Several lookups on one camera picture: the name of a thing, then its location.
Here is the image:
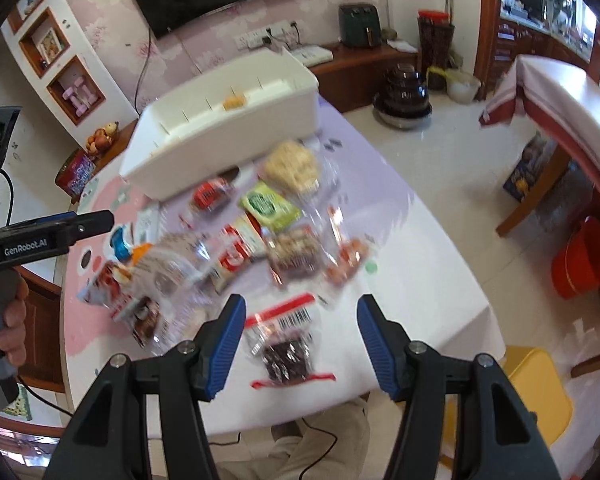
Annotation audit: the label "blue cardboard box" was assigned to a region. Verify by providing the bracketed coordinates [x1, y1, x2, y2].
[502, 132, 561, 203]

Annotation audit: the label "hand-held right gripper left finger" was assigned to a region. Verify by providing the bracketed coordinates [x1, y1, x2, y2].
[44, 294, 247, 480]

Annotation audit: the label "green snack packet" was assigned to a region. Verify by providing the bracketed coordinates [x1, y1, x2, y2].
[239, 181, 303, 233]

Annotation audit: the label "pink dumbbells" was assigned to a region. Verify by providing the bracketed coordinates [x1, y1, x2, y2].
[62, 80, 98, 116]

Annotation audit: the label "wooden television cabinet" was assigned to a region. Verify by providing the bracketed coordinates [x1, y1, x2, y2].
[55, 40, 421, 201]

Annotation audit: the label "black television cable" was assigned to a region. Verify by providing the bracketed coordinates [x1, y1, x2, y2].
[134, 27, 153, 106]

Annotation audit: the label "white wall shelf unit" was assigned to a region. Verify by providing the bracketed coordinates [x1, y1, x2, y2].
[0, 0, 138, 128]

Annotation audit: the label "clear packet of orange snacks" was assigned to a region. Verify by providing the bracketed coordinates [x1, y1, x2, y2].
[325, 205, 376, 286]

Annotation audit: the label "rice cracker packet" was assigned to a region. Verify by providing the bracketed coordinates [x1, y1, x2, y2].
[260, 140, 326, 196]

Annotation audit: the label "yellow plastic stool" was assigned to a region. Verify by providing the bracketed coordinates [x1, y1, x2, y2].
[440, 345, 573, 466]

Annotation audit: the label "large clear snack packet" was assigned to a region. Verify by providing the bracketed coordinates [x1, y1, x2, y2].
[145, 232, 231, 356]

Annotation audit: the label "small picture frame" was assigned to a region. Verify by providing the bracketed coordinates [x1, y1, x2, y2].
[35, 27, 63, 61]

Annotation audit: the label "small red snack packet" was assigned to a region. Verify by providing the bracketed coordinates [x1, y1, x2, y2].
[189, 177, 236, 213]

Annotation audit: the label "wooden door frame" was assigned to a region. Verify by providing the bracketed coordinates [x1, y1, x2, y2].
[475, 0, 503, 101]

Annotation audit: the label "dark brown red snack packet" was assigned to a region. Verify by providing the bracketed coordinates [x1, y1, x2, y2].
[125, 295, 161, 348]

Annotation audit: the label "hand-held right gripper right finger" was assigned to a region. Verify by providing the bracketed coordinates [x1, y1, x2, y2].
[356, 294, 563, 480]

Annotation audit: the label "dark basket with red lid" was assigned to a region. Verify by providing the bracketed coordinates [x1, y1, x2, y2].
[417, 10, 456, 68]

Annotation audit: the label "fruit bowl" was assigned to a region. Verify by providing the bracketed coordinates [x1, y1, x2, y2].
[85, 121, 121, 155]

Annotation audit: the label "small white packet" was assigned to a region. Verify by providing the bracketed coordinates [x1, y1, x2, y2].
[135, 207, 161, 246]

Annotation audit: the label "person's left hand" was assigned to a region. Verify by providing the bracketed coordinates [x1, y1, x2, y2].
[0, 274, 30, 361]

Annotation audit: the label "red and white snack packet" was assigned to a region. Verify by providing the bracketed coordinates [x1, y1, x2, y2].
[207, 212, 273, 293]

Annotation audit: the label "pink cartoon tablecloth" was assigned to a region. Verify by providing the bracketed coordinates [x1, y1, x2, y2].
[57, 95, 506, 441]

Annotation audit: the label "brown nut bar packet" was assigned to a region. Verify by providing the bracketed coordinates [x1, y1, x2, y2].
[266, 227, 321, 281]

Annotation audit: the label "white wall socket strip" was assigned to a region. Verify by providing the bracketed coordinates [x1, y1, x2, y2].
[234, 20, 301, 51]

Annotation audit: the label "white plastic storage box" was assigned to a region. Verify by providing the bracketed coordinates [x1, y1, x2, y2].
[119, 50, 321, 201]

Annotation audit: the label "red white picture snack packet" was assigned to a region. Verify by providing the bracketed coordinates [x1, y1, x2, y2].
[76, 260, 136, 321]

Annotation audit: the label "red plastic bucket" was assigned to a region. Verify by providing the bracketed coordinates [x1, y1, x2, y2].
[551, 216, 600, 301]

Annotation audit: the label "white cloth covered table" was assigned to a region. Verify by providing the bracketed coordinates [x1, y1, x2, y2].
[479, 55, 600, 241]

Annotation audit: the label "stack of dark bowls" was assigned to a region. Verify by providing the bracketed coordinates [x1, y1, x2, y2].
[372, 62, 433, 131]

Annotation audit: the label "white plastic bucket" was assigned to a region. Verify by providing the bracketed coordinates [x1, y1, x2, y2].
[446, 70, 482, 105]

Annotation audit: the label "dark dried fruit packet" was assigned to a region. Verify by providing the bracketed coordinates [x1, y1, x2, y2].
[244, 292, 337, 390]

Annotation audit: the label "blue snack packet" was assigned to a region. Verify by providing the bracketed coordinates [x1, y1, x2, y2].
[110, 225, 136, 263]

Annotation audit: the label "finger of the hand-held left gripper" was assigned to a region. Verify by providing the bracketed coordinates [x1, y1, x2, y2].
[35, 210, 115, 253]

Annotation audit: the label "wooden door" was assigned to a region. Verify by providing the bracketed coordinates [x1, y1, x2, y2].
[10, 265, 68, 396]

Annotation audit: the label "white set-top box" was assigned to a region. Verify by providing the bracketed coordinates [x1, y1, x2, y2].
[285, 45, 335, 67]

